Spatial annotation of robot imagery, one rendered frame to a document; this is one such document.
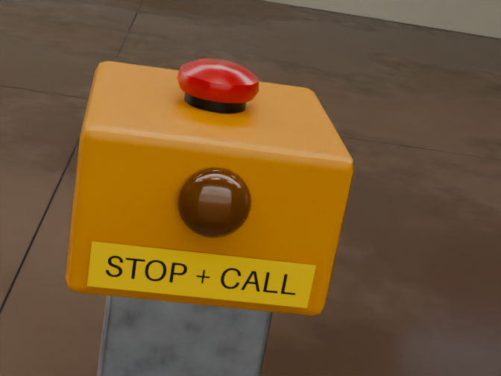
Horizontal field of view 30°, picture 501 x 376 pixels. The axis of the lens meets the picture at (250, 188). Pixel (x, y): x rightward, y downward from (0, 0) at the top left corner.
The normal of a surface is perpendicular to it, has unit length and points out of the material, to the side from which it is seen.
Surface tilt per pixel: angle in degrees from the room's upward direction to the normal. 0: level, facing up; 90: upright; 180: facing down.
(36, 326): 0
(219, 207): 86
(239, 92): 79
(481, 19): 90
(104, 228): 90
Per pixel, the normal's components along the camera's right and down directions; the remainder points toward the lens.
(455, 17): 0.03, 0.37
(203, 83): -0.34, 0.08
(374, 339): 0.16, -0.92
